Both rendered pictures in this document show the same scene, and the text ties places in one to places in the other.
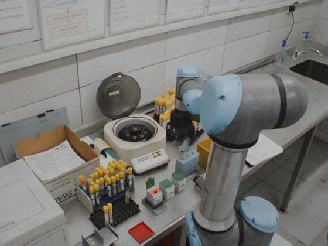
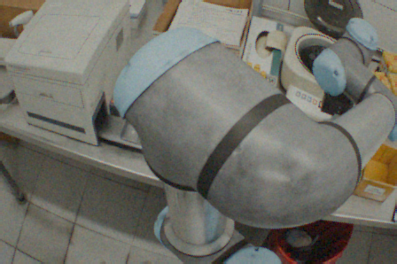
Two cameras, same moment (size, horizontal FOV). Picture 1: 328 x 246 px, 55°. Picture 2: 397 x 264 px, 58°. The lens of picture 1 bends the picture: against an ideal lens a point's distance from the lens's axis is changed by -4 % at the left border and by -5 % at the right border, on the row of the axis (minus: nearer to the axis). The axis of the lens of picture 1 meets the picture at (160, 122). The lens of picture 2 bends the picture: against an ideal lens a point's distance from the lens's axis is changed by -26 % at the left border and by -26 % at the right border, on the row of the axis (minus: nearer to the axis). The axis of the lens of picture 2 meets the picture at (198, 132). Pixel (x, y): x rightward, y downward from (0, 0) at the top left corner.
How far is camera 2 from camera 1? 0.58 m
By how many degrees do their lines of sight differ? 44
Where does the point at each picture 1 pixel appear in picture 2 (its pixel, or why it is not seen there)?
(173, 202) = not seen: hidden behind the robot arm
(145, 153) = (312, 93)
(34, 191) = (91, 34)
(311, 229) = not seen: outside the picture
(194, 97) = (323, 62)
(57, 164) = (207, 24)
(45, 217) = (66, 66)
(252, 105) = (153, 120)
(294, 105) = (228, 195)
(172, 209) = not seen: hidden behind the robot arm
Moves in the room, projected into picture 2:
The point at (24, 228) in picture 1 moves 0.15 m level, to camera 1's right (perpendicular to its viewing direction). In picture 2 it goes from (48, 65) to (65, 109)
